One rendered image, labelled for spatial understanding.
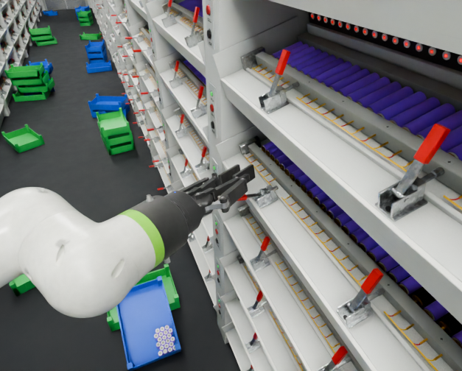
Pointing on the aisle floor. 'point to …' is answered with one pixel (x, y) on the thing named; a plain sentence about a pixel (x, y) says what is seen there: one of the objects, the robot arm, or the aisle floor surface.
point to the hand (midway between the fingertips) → (237, 176)
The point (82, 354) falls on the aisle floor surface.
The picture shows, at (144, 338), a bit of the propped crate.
